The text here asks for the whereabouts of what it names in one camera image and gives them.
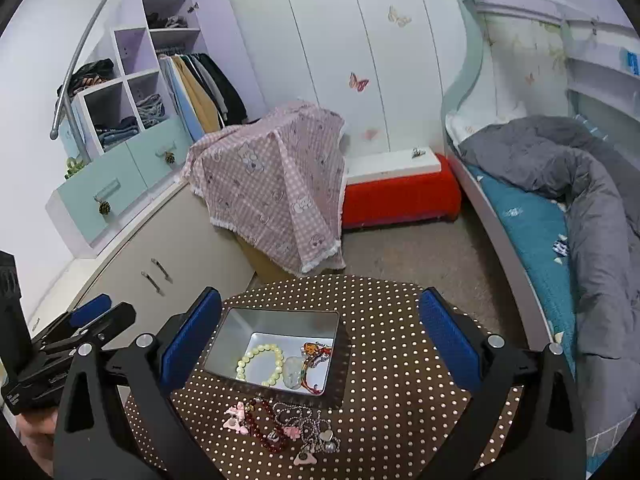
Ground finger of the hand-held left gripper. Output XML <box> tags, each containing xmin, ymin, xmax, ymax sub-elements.
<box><xmin>30</xmin><ymin>293</ymin><xmax>112</xmax><ymax>358</ymax></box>
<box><xmin>70</xmin><ymin>302</ymin><xmax>137</xmax><ymax>356</ymax></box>

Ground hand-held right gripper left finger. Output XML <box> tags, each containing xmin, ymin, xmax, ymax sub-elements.
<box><xmin>52</xmin><ymin>286</ymin><xmax>223</xmax><ymax>480</ymax></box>

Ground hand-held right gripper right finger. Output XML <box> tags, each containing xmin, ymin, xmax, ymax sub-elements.
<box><xmin>419</xmin><ymin>287</ymin><xmax>587</xmax><ymax>480</ymax></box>

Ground pink bow necklace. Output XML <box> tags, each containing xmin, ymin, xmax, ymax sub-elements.
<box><xmin>223</xmin><ymin>401</ymin><xmax>317</xmax><ymax>467</ymax></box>

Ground silver metal tin box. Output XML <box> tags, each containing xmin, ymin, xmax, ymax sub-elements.
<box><xmin>204</xmin><ymin>306</ymin><xmax>351</xmax><ymax>407</ymax></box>

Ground dark red bead bracelet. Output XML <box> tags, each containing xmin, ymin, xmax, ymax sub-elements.
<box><xmin>244</xmin><ymin>398</ymin><xmax>291</xmax><ymax>456</ymax></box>

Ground silver chain heart necklace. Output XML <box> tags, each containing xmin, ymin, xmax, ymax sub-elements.
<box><xmin>270</xmin><ymin>400</ymin><xmax>342</xmax><ymax>457</ymax></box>

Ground person's left hand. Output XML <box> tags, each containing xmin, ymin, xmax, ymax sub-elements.
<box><xmin>19</xmin><ymin>410</ymin><xmax>56</xmax><ymax>478</ymax></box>

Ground brown polka dot tablecloth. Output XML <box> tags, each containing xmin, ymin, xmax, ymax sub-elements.
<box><xmin>122</xmin><ymin>274</ymin><xmax>524</xmax><ymax>480</ymax></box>

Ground beige two-door cabinet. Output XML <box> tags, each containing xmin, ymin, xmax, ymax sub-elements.
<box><xmin>65</xmin><ymin>180</ymin><xmax>259</xmax><ymax>322</ymax></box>

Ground pale jade pendant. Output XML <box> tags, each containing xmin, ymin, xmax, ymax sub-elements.
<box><xmin>281</xmin><ymin>356</ymin><xmax>307</xmax><ymax>390</ymax></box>

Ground teal bed sheet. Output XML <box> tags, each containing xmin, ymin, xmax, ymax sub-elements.
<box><xmin>467</xmin><ymin>164</ymin><xmax>579</xmax><ymax>377</ymax></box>

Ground pale green bunk bed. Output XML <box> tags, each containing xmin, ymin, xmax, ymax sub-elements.
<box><xmin>440</xmin><ymin>0</ymin><xmax>640</xmax><ymax>480</ymax></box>

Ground teal drawer unit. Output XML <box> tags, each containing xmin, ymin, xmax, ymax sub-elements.
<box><xmin>45</xmin><ymin>117</ymin><xmax>194</xmax><ymax>257</ymax></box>

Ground red bench with white top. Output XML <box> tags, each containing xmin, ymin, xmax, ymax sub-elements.
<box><xmin>341</xmin><ymin>152</ymin><xmax>463</xmax><ymax>231</ymax></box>

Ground folded blue jeans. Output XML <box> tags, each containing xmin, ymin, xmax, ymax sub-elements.
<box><xmin>95</xmin><ymin>116</ymin><xmax>141</xmax><ymax>149</ymax></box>

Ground pink checked bear cloth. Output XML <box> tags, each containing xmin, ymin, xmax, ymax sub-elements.
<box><xmin>180</xmin><ymin>101</ymin><xmax>348</xmax><ymax>275</ymax></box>

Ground grey duvet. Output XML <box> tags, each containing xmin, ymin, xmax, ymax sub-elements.
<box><xmin>457</xmin><ymin>115</ymin><xmax>640</xmax><ymax>438</ymax></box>

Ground folded grey jeans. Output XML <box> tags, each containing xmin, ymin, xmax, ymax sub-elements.
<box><xmin>135</xmin><ymin>93</ymin><xmax>166</xmax><ymax>129</ymax></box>

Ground pile of dark clothes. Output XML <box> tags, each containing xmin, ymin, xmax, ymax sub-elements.
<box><xmin>57</xmin><ymin>58</ymin><xmax>116</xmax><ymax>99</ymax></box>

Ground row of hanging clothes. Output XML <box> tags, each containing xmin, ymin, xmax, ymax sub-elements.
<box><xmin>157</xmin><ymin>51</ymin><xmax>249</xmax><ymax>144</ymax></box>

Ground lilac cubby shelf unit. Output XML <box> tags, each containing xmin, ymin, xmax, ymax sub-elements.
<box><xmin>70</xmin><ymin>0</ymin><xmax>212</xmax><ymax>161</ymax></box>

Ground dark folded clothes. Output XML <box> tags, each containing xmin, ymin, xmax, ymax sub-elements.
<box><xmin>147</xmin><ymin>12</ymin><xmax>189</xmax><ymax>30</ymax></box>

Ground white wardrobe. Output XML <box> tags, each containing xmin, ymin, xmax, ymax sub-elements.
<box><xmin>225</xmin><ymin>0</ymin><xmax>469</xmax><ymax>162</ymax></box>

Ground yellow bead bracelet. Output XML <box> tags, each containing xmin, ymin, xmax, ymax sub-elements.
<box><xmin>236</xmin><ymin>342</ymin><xmax>285</xmax><ymax>387</ymax></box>

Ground red string bracelet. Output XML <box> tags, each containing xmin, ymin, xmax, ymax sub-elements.
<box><xmin>299</xmin><ymin>341</ymin><xmax>335</xmax><ymax>394</ymax></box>

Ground curved metal rail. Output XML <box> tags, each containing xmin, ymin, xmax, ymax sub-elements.
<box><xmin>50</xmin><ymin>0</ymin><xmax>189</xmax><ymax>140</ymax></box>

